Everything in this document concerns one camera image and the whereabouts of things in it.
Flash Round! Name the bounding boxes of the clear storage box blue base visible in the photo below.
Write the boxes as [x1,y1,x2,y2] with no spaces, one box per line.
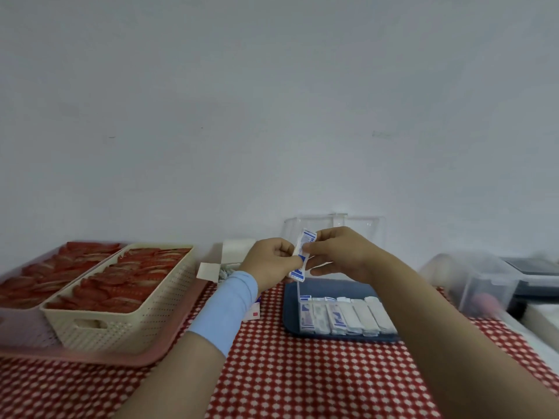
[281,213,402,343]

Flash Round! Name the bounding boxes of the person's left hand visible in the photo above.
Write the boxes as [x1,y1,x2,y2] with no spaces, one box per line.
[239,237,299,297]

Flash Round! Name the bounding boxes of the blue white cardboard box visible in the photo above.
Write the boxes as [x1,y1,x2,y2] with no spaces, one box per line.
[196,239,263,322]

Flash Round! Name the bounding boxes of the clear plastic container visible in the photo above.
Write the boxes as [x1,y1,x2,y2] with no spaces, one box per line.
[419,251,523,317]

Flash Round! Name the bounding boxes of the bundle of bandage wrappers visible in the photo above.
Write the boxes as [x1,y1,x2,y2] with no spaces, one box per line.
[288,229,317,283]

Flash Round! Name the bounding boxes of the row of bandage stacks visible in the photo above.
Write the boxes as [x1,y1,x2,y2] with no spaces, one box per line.
[299,295,398,336]

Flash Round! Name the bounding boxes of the person's right forearm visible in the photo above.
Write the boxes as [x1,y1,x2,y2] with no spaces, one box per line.
[369,250,559,419]

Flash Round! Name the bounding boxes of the cream perforated plastic basket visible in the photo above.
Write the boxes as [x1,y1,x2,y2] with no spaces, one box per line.
[40,244,197,355]

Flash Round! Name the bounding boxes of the pink plastic tray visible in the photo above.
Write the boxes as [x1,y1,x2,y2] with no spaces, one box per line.
[0,279,210,368]

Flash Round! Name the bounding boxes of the pink perforated plastic basket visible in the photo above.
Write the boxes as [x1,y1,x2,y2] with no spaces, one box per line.
[0,242,128,345]

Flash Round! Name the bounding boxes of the person's right hand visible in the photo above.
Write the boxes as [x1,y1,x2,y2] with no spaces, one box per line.
[301,226,385,285]

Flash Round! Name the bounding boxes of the black flat object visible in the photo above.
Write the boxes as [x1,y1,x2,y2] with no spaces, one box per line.
[500,257,559,319]

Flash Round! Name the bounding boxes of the person's left forearm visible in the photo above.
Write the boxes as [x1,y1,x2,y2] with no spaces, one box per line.
[113,331,228,419]

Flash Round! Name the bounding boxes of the pile of red packets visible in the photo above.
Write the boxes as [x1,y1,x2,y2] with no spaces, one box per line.
[0,242,122,308]
[45,247,193,314]

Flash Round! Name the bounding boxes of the light blue wristband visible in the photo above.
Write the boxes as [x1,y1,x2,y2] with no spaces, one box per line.
[187,270,259,358]

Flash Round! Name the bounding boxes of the red white checked tablecloth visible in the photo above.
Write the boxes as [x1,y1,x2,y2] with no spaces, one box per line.
[0,281,559,419]

